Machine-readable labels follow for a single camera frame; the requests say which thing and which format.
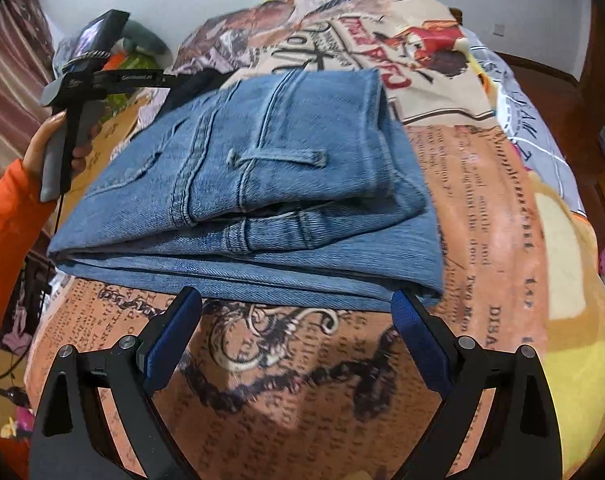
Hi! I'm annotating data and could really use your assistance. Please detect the person's left forearm orange sleeve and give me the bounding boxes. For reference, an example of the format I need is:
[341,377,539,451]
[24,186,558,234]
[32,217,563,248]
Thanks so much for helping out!
[0,157,59,363]

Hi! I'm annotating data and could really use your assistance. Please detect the grey curved pillow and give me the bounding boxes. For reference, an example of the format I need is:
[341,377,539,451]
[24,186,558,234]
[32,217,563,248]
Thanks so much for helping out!
[116,21,174,57]

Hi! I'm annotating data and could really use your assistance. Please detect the striped pink curtain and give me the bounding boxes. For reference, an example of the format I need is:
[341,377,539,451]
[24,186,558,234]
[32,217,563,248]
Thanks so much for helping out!
[0,0,59,181]

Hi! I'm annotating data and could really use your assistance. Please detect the person's left hand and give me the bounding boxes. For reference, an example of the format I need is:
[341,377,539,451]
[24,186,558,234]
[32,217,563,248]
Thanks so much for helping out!
[22,110,93,177]

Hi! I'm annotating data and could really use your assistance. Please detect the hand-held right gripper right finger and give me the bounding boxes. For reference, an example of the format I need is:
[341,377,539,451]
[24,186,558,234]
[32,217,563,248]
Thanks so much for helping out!
[390,288,564,480]

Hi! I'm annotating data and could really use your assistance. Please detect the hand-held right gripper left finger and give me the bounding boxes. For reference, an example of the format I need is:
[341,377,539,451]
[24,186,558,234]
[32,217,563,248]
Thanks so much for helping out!
[30,286,203,480]

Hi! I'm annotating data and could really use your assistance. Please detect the brown wooden door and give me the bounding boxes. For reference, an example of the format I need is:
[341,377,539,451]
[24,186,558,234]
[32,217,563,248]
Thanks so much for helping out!
[577,0,605,128]

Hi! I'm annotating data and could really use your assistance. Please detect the blue denim pants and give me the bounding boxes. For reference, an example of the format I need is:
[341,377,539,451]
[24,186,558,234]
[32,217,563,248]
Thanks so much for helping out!
[47,67,444,313]

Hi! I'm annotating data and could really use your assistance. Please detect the yellow cartoon fleece blanket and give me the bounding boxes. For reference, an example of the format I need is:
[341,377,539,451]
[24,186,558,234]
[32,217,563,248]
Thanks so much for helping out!
[460,25,605,480]

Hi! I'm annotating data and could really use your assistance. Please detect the printed newspaper-pattern blanket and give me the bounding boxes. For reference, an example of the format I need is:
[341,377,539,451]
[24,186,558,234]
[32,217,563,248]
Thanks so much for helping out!
[25,0,553,480]

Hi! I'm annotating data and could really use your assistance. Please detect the black garment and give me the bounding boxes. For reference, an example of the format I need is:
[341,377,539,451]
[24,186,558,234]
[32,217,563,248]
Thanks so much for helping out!
[163,71,228,111]

